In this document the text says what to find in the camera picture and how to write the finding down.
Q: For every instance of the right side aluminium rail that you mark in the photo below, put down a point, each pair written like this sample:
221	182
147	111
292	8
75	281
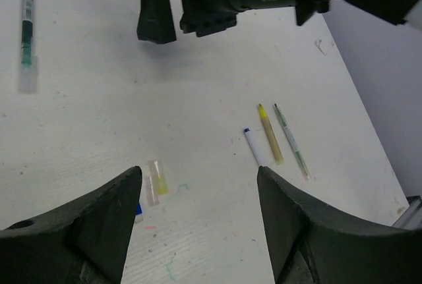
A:
411	218

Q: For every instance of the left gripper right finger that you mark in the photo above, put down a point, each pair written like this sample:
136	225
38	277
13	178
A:
310	241

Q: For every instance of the blue pen cap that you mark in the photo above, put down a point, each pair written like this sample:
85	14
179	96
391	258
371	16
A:
139	213

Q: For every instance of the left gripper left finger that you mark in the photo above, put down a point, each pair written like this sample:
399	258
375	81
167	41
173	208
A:
83	241

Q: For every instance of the white blue tip pen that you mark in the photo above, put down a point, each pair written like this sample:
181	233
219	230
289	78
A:
252	144

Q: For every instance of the dark green pen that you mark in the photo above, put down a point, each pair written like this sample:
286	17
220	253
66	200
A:
28	69

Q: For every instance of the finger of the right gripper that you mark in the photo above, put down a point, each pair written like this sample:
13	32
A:
155	22

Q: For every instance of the yellow highlighter pen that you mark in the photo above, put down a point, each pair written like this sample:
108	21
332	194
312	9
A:
278	157

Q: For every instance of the clear pen cap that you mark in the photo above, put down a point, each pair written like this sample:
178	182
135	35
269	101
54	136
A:
151	192

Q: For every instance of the yellow highlighter cap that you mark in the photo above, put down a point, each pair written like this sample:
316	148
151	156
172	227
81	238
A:
158	176

